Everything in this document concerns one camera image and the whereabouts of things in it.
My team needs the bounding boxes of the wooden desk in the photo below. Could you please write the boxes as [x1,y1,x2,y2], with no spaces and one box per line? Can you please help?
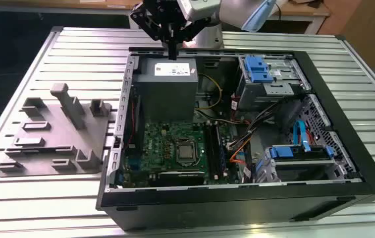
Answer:
[222,0,332,35]

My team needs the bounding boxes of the black graphics card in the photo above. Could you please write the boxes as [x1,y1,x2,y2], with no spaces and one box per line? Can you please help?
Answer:
[155,170,207,186]

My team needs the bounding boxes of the brown wooden cabinet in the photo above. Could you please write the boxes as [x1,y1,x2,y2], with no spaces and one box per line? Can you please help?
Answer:
[318,0,375,69]

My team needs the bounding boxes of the black white wire bundle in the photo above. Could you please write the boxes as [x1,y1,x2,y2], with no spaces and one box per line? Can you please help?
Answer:
[194,109,252,126]

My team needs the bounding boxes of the dark cable bundle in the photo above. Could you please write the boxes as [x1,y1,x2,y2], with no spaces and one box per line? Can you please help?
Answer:
[226,95,307,149]

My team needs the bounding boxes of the green motherboard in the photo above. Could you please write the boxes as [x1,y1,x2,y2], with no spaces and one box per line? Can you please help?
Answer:
[120,120,240,185]

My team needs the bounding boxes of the grey parts rack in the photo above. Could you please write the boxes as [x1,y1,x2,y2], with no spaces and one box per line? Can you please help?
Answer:
[0,83,114,178]

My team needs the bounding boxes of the grey power supply box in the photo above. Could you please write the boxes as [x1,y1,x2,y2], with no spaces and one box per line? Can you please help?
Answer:
[132,57,198,122]

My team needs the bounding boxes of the metal disk bay cage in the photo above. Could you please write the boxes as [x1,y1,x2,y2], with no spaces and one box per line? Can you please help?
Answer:
[262,145,355,184]
[235,56,312,112]

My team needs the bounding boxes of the black RAM slot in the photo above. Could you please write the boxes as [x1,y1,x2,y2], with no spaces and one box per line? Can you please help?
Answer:
[210,120,216,180]
[206,120,212,180]
[214,120,220,180]

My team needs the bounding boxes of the silver CPU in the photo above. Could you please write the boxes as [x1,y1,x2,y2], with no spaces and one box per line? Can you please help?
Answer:
[178,145,196,159]

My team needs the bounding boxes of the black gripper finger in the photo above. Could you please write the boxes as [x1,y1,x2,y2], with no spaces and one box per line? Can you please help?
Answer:
[172,19,206,61]
[130,4,174,61]

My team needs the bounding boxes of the black PC case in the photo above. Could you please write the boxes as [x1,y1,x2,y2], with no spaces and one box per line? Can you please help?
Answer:
[95,46,375,233]

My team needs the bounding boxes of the orange red wire bundle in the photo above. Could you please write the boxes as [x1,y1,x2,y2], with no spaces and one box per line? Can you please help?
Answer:
[228,118,254,164]

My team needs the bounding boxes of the blue disk carrier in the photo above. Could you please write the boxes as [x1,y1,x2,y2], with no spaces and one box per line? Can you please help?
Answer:
[271,145,335,161]
[244,56,276,84]

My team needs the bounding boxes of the blue wire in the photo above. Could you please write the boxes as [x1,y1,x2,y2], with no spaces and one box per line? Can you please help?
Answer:
[292,120,312,152]

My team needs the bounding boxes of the metal socket cover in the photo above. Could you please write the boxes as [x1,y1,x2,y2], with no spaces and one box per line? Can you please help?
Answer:
[175,140,199,163]

